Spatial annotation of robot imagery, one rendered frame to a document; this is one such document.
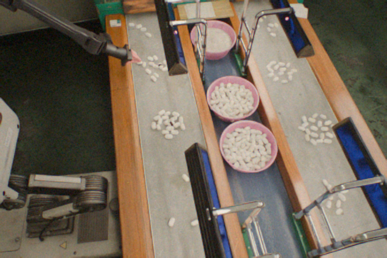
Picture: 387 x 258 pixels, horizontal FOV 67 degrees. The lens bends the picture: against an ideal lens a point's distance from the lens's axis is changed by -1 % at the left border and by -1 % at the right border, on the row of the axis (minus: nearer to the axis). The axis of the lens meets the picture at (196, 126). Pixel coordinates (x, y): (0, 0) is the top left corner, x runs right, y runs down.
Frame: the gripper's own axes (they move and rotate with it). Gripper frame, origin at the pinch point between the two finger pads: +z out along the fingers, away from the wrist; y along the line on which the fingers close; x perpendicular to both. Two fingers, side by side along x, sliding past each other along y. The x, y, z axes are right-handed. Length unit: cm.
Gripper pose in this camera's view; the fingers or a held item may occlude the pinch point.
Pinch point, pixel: (139, 60)
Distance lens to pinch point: 159.2
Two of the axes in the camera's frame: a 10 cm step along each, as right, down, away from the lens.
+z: 7.4, 1.8, 6.4
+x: -6.3, 4.9, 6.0
